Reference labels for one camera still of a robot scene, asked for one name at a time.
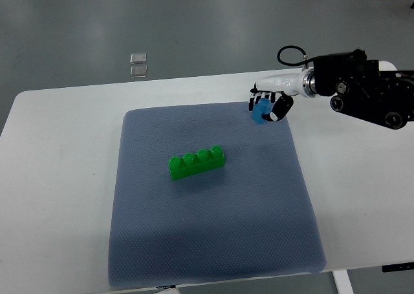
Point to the blue-grey textured mat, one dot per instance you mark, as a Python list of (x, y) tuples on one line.
[(250, 218)]

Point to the blue toy block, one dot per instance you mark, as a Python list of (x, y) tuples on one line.
[(263, 106)]

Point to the lower metal floor plate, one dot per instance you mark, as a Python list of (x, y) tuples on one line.
[(139, 71)]

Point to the green four-stud toy block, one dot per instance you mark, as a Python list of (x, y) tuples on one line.
[(196, 162)]

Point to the black table control panel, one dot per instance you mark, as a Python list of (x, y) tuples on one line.
[(398, 267)]

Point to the white table leg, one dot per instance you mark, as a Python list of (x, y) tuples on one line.
[(342, 281)]

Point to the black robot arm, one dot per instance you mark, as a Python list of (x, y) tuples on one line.
[(356, 85)]

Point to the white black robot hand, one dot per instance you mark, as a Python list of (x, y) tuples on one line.
[(280, 90)]

